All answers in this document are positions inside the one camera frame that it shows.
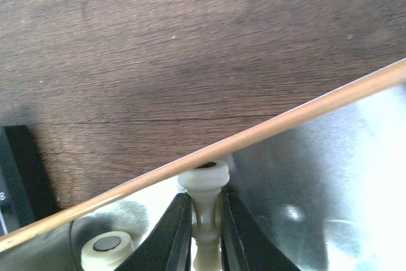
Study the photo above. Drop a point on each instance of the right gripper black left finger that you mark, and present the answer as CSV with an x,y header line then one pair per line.
x,y
168,247

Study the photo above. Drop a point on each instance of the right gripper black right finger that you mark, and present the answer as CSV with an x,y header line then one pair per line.
x,y
244,246

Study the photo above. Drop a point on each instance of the white chess piece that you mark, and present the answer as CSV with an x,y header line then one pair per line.
x,y
204,185
106,251

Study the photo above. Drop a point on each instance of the white chess piece lying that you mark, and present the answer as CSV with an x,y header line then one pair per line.
x,y
106,251

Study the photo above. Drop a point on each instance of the black white chess board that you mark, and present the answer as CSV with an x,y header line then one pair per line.
x,y
26,192

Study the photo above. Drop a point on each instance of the orange metal tin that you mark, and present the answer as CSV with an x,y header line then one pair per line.
x,y
325,182

